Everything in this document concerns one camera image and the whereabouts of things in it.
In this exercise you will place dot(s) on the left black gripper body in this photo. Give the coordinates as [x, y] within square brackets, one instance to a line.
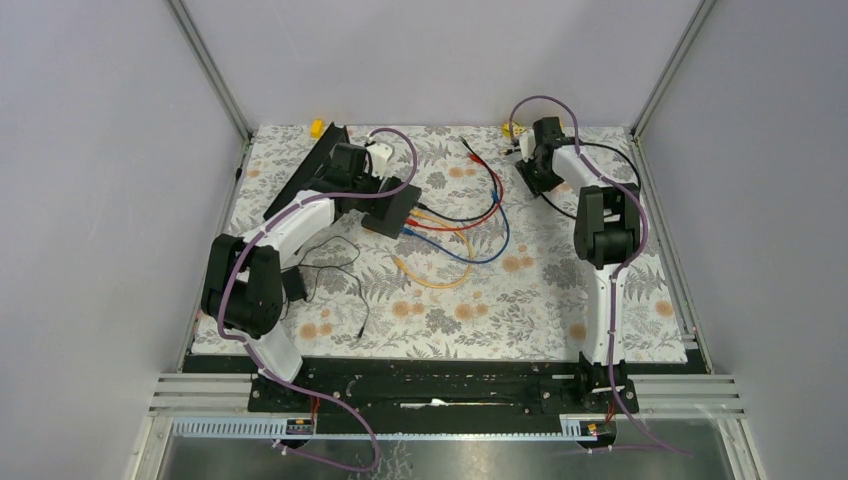
[365, 183]

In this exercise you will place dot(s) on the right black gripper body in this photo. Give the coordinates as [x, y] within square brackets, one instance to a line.
[552, 176]

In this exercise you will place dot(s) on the black network switch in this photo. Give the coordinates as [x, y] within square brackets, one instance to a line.
[392, 212]

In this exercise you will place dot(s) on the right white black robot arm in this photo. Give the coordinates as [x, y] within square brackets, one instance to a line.
[607, 237]

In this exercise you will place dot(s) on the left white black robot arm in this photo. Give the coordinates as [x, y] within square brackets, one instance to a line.
[244, 290]

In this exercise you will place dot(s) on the yellow owl toy block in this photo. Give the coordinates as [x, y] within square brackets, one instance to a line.
[512, 130]

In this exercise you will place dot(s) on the black white checkerboard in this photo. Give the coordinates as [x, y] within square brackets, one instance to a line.
[314, 160]

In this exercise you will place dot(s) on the small yellow block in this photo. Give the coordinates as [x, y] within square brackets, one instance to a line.
[317, 128]

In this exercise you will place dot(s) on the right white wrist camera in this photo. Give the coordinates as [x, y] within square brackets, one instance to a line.
[527, 144]

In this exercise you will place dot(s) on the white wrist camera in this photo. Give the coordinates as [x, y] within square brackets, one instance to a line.
[379, 154]
[527, 144]

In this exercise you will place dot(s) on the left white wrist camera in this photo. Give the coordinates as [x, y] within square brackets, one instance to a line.
[379, 154]

